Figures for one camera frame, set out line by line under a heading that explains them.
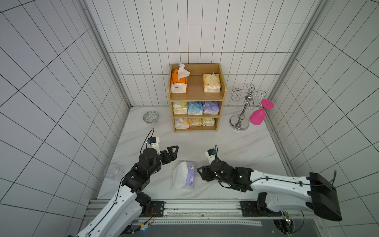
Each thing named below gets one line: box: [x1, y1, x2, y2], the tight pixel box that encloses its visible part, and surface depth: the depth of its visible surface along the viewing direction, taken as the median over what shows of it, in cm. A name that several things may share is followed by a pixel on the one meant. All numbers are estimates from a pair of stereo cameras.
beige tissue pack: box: [202, 72, 221, 93], surface depth 85 cm
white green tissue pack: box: [172, 101, 189, 115], surface depth 92 cm
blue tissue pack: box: [187, 101, 204, 116], surface depth 92 cm
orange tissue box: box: [170, 62, 191, 94], surface depth 83 cm
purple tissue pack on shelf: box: [203, 101, 220, 116], surface depth 92 cm
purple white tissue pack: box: [171, 160, 196, 190], surface depth 80 cm
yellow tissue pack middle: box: [187, 117, 203, 127], surface depth 105 cm
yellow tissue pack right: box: [201, 117, 216, 126], surface depth 105 cm
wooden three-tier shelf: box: [167, 63, 228, 133], surface depth 92 cm
